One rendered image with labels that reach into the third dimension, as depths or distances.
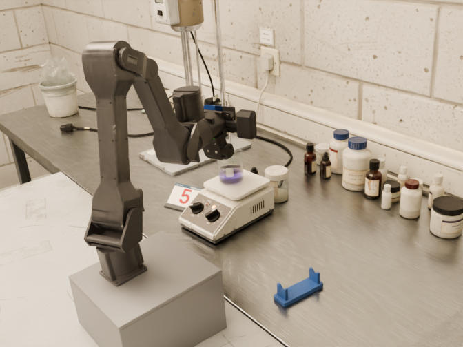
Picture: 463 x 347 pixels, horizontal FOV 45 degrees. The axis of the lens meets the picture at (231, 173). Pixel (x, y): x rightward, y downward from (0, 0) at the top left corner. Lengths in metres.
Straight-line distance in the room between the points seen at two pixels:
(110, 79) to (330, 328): 0.57
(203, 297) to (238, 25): 1.18
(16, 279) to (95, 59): 0.56
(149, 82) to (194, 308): 0.40
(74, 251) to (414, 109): 0.90
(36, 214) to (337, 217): 0.76
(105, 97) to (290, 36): 0.93
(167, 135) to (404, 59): 0.69
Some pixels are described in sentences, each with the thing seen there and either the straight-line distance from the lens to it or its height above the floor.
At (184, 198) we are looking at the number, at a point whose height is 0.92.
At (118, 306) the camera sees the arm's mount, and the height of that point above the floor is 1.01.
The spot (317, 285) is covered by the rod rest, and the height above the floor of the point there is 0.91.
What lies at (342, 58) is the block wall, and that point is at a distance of 1.63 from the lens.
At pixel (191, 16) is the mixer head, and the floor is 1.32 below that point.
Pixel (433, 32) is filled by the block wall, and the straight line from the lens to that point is 1.44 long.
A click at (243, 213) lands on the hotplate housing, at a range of 1.30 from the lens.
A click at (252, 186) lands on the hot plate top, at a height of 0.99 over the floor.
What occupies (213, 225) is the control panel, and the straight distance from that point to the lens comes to 1.27.
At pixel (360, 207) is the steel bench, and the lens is 1.41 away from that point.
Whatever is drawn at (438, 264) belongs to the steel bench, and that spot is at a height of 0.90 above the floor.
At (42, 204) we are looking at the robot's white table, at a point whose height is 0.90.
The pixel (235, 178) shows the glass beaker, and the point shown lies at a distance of 1.32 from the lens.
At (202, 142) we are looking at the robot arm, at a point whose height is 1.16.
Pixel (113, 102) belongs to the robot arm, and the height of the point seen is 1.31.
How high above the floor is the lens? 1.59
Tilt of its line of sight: 26 degrees down
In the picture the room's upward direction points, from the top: 4 degrees counter-clockwise
